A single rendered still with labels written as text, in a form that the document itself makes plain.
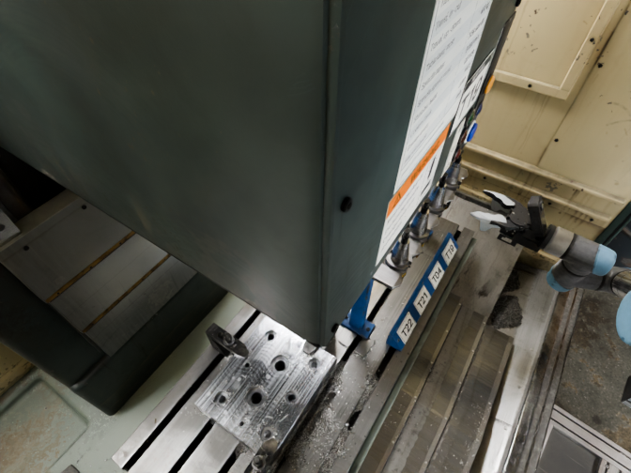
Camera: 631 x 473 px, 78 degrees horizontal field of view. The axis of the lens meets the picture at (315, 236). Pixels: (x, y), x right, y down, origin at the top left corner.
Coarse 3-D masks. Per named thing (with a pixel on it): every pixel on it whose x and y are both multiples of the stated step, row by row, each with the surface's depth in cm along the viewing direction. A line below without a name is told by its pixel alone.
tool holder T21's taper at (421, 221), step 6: (420, 210) 95; (420, 216) 95; (426, 216) 94; (414, 222) 97; (420, 222) 96; (426, 222) 96; (414, 228) 98; (420, 228) 97; (426, 228) 98; (420, 234) 98
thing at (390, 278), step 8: (384, 264) 94; (376, 272) 92; (384, 272) 92; (392, 272) 92; (400, 272) 93; (376, 280) 91; (384, 280) 91; (392, 280) 91; (400, 280) 91; (392, 288) 90
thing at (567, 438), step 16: (560, 416) 165; (560, 432) 163; (576, 432) 161; (592, 432) 161; (544, 448) 158; (560, 448) 159; (576, 448) 159; (592, 448) 158; (608, 448) 158; (544, 464) 156; (560, 464) 156; (576, 464) 156; (592, 464) 156; (608, 464) 155; (624, 464) 154
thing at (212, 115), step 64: (0, 0) 30; (64, 0) 25; (128, 0) 22; (192, 0) 19; (256, 0) 17; (320, 0) 16; (384, 0) 18; (512, 0) 45; (0, 64) 38; (64, 64) 31; (128, 64) 26; (192, 64) 22; (256, 64) 19; (320, 64) 18; (384, 64) 22; (0, 128) 54; (64, 128) 40; (128, 128) 32; (192, 128) 26; (256, 128) 23; (320, 128) 20; (384, 128) 26; (128, 192) 42; (192, 192) 33; (256, 192) 27; (320, 192) 24; (384, 192) 34; (192, 256) 44; (256, 256) 34; (320, 256) 29; (384, 256) 47; (320, 320) 37
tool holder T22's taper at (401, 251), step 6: (408, 240) 89; (396, 246) 90; (402, 246) 89; (408, 246) 89; (396, 252) 91; (402, 252) 90; (408, 252) 91; (396, 258) 92; (402, 258) 91; (396, 264) 93; (402, 264) 92
